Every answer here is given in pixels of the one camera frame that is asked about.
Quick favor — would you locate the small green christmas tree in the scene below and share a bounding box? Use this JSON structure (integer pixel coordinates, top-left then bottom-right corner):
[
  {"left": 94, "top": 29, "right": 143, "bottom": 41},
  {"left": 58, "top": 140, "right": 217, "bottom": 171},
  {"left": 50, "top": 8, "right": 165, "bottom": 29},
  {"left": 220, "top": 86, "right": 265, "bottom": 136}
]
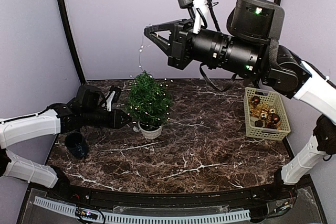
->
[{"left": 125, "top": 70, "right": 173, "bottom": 140}]

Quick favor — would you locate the fairy light string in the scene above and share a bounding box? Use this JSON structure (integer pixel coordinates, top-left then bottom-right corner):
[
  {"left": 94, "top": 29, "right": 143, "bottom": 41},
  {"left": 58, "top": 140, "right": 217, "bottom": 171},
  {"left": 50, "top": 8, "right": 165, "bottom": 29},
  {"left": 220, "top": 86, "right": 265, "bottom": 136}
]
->
[{"left": 125, "top": 23, "right": 174, "bottom": 127}]

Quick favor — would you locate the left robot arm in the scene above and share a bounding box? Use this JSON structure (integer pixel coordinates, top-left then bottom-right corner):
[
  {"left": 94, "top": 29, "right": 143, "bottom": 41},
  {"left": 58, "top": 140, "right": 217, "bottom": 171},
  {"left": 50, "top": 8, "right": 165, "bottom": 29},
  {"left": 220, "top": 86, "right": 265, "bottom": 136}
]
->
[{"left": 1, "top": 84, "right": 132, "bottom": 201}]

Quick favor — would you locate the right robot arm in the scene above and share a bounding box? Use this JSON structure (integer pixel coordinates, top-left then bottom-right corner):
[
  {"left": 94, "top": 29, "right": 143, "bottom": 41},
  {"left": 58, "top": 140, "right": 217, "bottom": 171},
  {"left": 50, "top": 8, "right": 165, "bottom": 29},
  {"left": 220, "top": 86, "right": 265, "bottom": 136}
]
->
[{"left": 144, "top": 0, "right": 335, "bottom": 200}]

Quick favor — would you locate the dark blue cup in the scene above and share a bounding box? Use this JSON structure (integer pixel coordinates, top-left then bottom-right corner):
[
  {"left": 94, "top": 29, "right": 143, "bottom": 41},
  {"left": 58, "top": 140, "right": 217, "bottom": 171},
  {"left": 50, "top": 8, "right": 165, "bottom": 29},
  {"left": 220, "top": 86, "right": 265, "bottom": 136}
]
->
[{"left": 65, "top": 132, "right": 89, "bottom": 159}]

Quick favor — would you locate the gold tinsel garland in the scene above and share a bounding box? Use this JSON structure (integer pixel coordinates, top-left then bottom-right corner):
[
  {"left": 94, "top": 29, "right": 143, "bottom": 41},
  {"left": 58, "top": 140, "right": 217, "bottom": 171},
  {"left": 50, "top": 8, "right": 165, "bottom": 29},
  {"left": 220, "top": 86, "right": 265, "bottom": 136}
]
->
[{"left": 249, "top": 102, "right": 281, "bottom": 130}]

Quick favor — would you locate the gold bauble ornament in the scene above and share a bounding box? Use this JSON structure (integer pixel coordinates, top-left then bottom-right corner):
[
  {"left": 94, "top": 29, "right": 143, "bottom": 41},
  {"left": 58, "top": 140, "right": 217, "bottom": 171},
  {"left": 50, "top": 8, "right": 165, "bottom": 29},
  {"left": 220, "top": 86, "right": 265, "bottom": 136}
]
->
[{"left": 259, "top": 112, "right": 268, "bottom": 120}]

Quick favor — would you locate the beige perforated plastic basket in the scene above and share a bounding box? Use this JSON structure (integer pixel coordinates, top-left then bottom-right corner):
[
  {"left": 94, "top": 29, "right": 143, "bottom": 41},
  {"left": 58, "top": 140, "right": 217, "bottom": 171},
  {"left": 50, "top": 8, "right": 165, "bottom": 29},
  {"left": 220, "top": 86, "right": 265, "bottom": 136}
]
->
[{"left": 243, "top": 87, "right": 291, "bottom": 141}]

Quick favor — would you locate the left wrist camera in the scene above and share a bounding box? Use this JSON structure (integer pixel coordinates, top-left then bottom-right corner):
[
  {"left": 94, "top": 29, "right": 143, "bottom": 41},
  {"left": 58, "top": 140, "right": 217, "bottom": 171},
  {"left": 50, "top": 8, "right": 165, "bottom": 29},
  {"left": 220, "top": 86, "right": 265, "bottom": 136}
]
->
[{"left": 112, "top": 87, "right": 122, "bottom": 102}]

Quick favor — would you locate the grey slotted cable duct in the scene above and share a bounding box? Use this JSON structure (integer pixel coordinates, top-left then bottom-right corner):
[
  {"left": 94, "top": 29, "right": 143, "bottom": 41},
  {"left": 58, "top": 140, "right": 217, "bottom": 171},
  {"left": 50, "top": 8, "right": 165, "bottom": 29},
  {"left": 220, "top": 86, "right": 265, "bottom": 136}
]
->
[{"left": 33, "top": 196, "right": 251, "bottom": 223}]

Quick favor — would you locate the left black frame post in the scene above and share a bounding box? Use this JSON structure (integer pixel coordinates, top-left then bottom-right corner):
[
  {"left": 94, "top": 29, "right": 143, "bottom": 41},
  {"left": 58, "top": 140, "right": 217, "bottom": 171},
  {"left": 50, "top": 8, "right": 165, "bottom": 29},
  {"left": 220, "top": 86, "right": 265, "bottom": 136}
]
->
[{"left": 57, "top": 0, "right": 86, "bottom": 84}]

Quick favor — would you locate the black front table rail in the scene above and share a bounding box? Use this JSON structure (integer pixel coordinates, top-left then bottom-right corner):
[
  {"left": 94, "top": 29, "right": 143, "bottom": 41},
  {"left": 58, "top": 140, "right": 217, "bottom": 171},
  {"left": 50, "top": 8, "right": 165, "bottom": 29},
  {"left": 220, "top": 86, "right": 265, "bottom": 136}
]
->
[{"left": 47, "top": 181, "right": 298, "bottom": 209}]

